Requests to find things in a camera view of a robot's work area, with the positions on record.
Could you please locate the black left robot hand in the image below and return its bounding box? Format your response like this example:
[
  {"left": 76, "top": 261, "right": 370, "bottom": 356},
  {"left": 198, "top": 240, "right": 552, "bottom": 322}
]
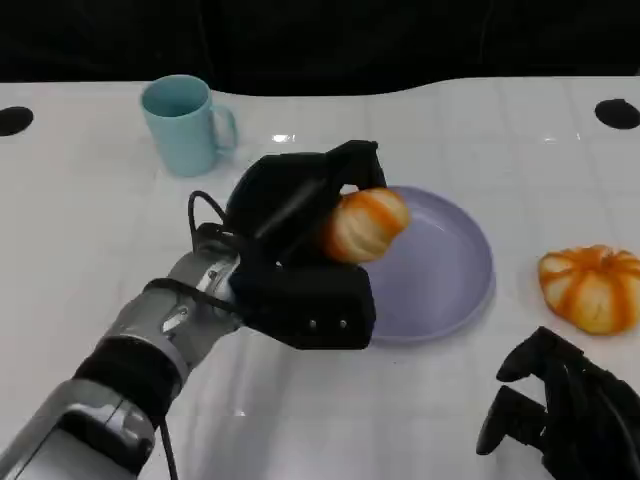
[{"left": 225, "top": 139, "right": 389, "bottom": 271}]

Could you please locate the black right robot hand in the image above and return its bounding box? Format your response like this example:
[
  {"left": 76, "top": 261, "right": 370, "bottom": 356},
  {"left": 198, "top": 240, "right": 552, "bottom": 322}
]
[{"left": 474, "top": 325, "right": 640, "bottom": 480}]

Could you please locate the orange and white bread roll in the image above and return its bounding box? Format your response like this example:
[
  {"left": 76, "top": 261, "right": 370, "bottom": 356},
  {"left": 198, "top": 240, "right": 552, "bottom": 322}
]
[
  {"left": 538, "top": 244, "right": 640, "bottom": 336},
  {"left": 319, "top": 187, "right": 411, "bottom": 264}
]

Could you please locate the pale green mug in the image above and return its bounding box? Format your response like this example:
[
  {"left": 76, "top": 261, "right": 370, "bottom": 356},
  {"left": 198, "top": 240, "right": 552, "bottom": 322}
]
[{"left": 139, "top": 74, "right": 240, "bottom": 178}]

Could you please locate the black backdrop cloth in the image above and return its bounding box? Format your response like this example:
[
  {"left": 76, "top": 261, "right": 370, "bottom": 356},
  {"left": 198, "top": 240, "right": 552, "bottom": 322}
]
[{"left": 0, "top": 0, "right": 640, "bottom": 99}]

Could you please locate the lilac plate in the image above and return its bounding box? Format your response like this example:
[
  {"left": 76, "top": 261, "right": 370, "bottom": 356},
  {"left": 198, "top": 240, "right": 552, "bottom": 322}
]
[{"left": 344, "top": 185, "right": 496, "bottom": 346}]

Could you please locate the black table grommet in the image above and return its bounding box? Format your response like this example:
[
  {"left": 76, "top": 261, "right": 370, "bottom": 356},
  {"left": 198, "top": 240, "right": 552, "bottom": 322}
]
[
  {"left": 0, "top": 105, "right": 35, "bottom": 137},
  {"left": 594, "top": 98, "right": 640, "bottom": 130}
]

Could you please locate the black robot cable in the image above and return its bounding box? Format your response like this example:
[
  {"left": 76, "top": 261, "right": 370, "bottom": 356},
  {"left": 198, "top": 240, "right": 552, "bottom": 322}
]
[
  {"left": 158, "top": 414, "right": 180, "bottom": 480},
  {"left": 187, "top": 189, "right": 241, "bottom": 251}
]

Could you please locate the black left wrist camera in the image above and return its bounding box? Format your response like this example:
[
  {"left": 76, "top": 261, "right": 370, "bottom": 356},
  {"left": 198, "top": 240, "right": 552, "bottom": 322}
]
[{"left": 230, "top": 259, "right": 377, "bottom": 351}]

